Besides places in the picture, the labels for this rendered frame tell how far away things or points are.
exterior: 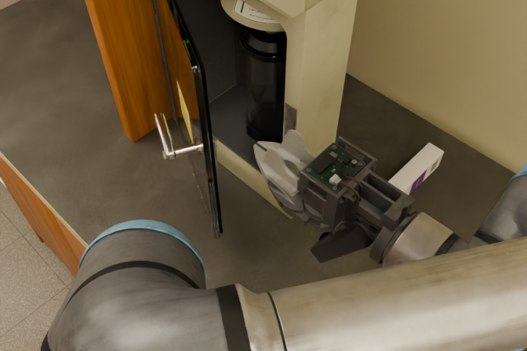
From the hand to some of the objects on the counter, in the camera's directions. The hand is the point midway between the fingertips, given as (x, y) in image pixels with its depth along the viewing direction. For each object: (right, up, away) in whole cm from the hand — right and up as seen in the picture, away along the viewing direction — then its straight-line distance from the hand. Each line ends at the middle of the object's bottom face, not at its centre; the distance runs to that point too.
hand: (263, 153), depth 69 cm
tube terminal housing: (+2, +3, +46) cm, 46 cm away
